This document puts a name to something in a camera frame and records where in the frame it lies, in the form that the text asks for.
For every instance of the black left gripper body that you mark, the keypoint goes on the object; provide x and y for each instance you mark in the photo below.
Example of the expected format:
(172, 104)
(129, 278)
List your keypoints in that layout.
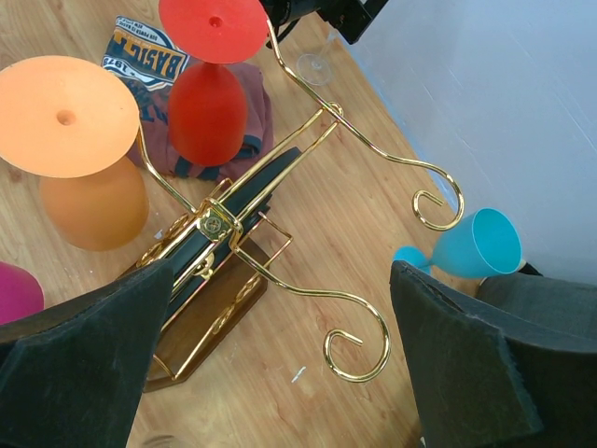
(350, 17)

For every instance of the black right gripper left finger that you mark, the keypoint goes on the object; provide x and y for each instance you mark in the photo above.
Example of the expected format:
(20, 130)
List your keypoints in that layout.
(73, 374)

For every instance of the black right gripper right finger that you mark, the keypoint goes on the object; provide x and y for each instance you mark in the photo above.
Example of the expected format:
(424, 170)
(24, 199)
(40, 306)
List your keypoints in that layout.
(482, 377)

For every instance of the clear champagne flute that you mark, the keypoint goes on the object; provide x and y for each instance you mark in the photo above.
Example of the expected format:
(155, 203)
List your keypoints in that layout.
(313, 67)

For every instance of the blue wine glass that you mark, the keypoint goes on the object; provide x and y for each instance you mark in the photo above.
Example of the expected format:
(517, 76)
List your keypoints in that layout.
(483, 244)

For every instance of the pink wine glass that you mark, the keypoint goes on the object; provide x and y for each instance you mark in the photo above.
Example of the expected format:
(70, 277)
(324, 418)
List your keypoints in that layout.
(21, 294)

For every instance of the red wine glass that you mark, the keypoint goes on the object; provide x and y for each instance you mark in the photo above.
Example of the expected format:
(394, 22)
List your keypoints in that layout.
(207, 107)

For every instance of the orange wine glass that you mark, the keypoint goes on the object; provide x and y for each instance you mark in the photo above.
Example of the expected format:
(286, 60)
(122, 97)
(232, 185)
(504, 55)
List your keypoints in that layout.
(72, 123)

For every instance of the maroon printed t-shirt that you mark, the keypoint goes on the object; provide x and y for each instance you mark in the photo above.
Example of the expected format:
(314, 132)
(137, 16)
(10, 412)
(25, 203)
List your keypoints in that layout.
(147, 61)

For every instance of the gold wire glass rack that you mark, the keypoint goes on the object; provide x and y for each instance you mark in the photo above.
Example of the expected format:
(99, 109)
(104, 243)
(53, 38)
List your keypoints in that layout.
(222, 249)

